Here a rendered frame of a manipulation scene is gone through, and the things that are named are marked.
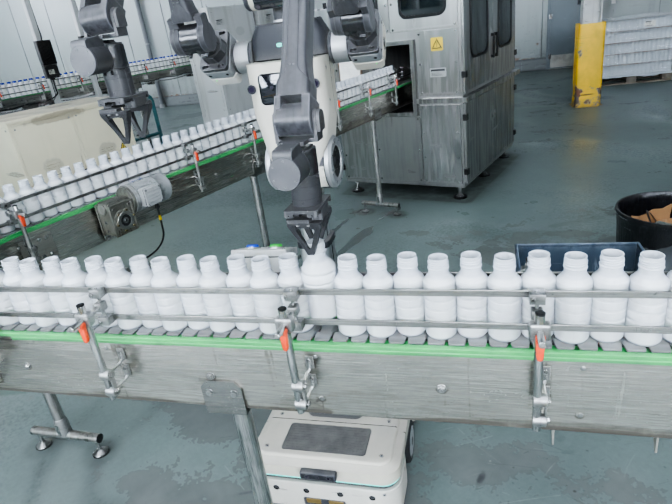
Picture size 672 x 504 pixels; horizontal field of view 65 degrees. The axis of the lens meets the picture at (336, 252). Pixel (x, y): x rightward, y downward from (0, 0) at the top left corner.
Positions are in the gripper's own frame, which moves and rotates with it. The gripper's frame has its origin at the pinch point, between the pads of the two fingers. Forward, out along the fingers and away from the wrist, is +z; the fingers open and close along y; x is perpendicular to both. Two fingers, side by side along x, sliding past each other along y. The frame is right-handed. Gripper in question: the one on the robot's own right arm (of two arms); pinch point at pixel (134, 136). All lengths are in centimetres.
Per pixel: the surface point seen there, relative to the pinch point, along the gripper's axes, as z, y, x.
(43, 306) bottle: 34.3, 17.7, -23.7
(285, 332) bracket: 33, 28, 40
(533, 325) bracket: 30, 26, 84
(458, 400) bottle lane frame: 52, 21, 71
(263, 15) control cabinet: -31, -609, -197
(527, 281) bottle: 27, 17, 83
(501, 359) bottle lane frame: 41, 21, 79
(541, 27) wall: 54, -1184, 201
